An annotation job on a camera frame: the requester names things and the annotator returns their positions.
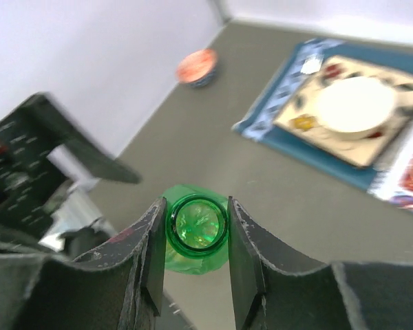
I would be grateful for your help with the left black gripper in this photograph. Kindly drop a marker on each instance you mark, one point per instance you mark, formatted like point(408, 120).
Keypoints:
point(32, 188)

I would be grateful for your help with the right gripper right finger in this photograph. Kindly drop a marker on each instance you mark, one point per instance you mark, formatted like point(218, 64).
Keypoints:
point(274, 286)

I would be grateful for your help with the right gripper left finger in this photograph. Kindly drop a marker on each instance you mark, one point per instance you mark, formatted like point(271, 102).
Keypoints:
point(117, 285)

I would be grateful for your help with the green plastic bottle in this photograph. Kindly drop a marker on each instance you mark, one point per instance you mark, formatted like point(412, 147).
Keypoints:
point(197, 229)

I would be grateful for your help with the small red patterned bowl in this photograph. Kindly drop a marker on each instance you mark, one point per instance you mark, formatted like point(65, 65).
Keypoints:
point(197, 69)

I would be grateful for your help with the blue patterned placemat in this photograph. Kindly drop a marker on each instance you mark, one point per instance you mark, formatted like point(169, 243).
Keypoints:
point(257, 124)

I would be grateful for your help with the square floral plate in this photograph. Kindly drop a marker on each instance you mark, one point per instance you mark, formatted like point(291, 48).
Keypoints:
point(297, 116)

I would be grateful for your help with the white ceramic bowl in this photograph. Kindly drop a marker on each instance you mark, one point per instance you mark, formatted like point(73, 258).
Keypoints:
point(355, 108)

